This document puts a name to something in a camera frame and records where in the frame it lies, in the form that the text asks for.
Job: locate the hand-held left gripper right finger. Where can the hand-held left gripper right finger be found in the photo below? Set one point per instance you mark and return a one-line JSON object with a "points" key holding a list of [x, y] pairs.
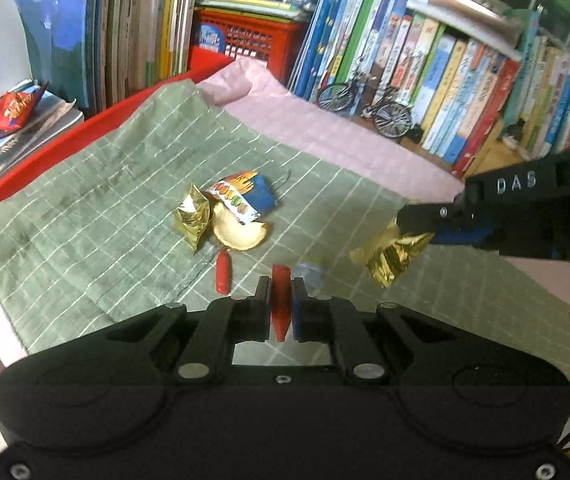
{"points": [[301, 312]]}

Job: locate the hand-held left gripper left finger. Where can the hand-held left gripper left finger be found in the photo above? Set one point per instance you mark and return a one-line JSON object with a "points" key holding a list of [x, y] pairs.
{"points": [[265, 310]]}

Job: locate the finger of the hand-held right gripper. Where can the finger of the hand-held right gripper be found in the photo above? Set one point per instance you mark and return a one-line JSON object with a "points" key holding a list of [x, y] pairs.
{"points": [[427, 217], [465, 237]]}

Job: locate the red sausage stick wrapper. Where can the red sausage stick wrapper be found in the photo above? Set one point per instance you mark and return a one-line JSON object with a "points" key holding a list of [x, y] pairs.
{"points": [[223, 272], [281, 300]]}

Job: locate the clear plastic wrapper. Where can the clear plastic wrapper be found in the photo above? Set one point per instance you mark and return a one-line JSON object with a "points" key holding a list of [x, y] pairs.
{"points": [[312, 272]]}

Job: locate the gold foil wrapper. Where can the gold foil wrapper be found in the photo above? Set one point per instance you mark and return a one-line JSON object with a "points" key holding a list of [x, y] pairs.
{"points": [[395, 257], [192, 217]]}

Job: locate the blue flame print packet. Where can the blue flame print packet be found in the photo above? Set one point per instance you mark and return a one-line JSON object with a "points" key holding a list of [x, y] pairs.
{"points": [[260, 195]]}

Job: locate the wooden drawer shelf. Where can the wooden drawer shelf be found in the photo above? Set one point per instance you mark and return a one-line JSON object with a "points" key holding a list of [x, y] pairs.
{"points": [[490, 152]]}

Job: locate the small black white figurine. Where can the small black white figurine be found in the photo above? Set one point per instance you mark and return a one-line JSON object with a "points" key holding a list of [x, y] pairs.
{"points": [[513, 134]]}

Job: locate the black model bicycle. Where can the black model bicycle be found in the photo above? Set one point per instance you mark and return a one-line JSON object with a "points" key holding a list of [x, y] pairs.
{"points": [[390, 117]]}

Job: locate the pink cloth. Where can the pink cloth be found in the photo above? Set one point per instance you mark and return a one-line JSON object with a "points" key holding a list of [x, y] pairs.
{"points": [[325, 135]]}

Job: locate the row of colourful children's books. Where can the row of colourful children's books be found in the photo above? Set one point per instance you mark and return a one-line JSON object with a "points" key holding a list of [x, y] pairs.
{"points": [[440, 85]]}

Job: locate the green striped cloth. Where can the green striped cloth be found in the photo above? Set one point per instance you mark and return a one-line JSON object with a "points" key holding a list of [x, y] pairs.
{"points": [[115, 200]]}

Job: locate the brown flat book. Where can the brown flat book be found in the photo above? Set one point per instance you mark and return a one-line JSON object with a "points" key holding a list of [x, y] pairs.
{"points": [[465, 10]]}

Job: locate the red plastic basket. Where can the red plastic basket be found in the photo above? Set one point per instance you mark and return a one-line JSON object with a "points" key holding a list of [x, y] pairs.
{"points": [[260, 40]]}

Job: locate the red box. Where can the red box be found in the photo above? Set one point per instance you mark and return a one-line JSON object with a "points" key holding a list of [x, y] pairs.
{"points": [[65, 135]]}

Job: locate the dark photo magazine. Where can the dark photo magazine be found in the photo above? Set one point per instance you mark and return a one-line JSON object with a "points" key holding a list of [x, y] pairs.
{"points": [[40, 132]]}

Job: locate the row of upright thin books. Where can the row of upright thin books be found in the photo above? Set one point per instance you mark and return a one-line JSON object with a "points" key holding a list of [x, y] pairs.
{"points": [[140, 25]]}

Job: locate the red snack packet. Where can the red snack packet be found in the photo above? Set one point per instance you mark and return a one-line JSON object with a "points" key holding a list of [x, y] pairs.
{"points": [[12, 110]]}

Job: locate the large blue book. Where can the large blue book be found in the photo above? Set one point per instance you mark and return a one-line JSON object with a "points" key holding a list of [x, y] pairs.
{"points": [[57, 35]]}

